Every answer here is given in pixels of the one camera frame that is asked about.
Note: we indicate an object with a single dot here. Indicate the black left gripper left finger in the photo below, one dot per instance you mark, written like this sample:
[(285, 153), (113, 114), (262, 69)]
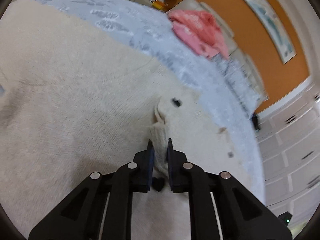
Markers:
[(100, 207)]

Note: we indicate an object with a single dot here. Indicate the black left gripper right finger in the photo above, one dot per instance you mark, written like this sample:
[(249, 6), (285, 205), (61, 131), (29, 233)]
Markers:
[(220, 206)]

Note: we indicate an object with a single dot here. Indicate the beige sweater with black hearts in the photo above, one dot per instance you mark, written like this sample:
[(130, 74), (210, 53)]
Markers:
[(76, 101)]

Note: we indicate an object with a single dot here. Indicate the black items on nightstand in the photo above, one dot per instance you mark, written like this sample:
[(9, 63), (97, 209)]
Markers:
[(255, 122)]

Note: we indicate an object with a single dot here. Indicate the white wardrobe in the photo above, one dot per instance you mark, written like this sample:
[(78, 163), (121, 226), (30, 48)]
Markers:
[(289, 147)]

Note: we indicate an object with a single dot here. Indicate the blue floral pillow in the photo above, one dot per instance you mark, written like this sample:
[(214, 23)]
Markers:
[(244, 82)]

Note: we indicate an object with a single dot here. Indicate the pink garment on bed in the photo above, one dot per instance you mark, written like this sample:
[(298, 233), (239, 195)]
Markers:
[(199, 31)]

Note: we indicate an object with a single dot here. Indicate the blue butterfly bedspread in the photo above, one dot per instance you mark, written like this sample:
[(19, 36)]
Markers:
[(150, 31)]

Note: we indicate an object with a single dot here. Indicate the beige padded headboard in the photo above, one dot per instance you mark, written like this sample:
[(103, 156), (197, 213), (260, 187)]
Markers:
[(225, 37)]

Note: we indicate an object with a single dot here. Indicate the orange box on nightstand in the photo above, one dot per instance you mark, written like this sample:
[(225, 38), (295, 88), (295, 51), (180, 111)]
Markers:
[(160, 5)]

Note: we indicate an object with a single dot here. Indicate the framed wall picture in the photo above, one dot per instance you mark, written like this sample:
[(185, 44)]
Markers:
[(274, 27)]

